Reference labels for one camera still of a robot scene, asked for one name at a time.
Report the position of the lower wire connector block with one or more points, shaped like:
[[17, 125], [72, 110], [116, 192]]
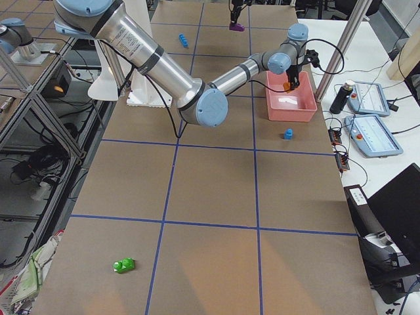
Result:
[[342, 162]]

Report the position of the wire connector block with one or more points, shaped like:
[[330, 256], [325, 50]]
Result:
[[335, 136], [342, 162]]

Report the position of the aluminium frame post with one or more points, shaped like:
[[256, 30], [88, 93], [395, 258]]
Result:
[[352, 25]]

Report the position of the green toy block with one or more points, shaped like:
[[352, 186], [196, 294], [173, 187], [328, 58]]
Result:
[[124, 265]]

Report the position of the black laptop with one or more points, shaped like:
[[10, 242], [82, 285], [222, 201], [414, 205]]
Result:
[[396, 207]]

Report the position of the teach pendant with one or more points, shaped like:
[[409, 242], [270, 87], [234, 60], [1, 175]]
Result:
[[368, 98], [371, 136]]

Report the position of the upper teach pendant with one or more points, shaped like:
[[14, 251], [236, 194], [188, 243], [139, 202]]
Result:
[[368, 98]]

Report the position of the lower teach pendant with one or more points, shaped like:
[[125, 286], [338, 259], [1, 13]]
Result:
[[371, 136]]

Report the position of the upper wire connector block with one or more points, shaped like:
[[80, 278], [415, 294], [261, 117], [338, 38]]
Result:
[[335, 136]]

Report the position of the long blue toy block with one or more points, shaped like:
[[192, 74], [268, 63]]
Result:
[[183, 40]]

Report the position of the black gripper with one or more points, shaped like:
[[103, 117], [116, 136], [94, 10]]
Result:
[[293, 71], [237, 5]]

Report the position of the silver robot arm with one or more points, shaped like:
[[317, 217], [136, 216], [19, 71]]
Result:
[[198, 102]]

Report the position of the black cylinder bottle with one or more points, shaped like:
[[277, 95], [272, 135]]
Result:
[[341, 98]]

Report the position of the pink plastic box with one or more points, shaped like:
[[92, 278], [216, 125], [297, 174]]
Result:
[[297, 106]]

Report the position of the white camera stand pole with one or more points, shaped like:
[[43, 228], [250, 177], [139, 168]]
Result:
[[110, 85]]

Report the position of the purple toy block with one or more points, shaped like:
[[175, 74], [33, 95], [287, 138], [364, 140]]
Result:
[[236, 27]]

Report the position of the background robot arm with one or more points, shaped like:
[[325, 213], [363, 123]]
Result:
[[16, 37]]

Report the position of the crumpled cloth bag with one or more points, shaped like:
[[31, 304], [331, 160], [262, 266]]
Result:
[[18, 296]]

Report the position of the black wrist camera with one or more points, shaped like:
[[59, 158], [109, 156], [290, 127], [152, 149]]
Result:
[[312, 57]]

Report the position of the black box with label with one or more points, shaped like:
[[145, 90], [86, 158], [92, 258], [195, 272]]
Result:
[[363, 218]]

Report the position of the small blue toy block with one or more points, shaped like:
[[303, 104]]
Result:
[[288, 134]]

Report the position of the orange sloped toy block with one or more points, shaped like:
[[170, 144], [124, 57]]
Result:
[[287, 86]]

